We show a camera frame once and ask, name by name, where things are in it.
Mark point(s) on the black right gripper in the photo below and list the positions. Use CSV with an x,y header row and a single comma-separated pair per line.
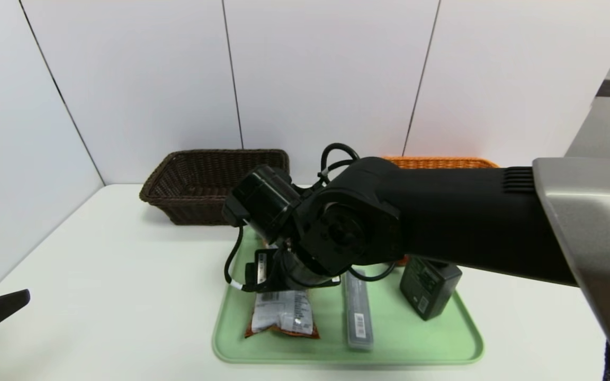
x,y
260,271

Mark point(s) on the orange snack bag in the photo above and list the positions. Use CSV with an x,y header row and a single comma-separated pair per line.
x,y
284,315

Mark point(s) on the dark green pump bottle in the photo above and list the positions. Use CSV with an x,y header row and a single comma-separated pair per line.
x,y
429,288

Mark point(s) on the dark brown wicker basket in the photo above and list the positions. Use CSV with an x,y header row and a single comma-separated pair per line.
x,y
194,185

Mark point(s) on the orange wicker basket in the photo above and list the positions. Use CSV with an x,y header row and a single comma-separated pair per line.
x,y
442,162

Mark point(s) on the clear plastic case with barcode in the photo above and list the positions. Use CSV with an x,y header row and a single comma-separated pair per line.
x,y
359,317

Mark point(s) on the light green plastic tray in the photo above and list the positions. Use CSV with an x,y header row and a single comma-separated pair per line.
x,y
416,338

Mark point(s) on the black wall plate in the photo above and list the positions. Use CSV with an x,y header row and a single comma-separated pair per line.
x,y
607,88

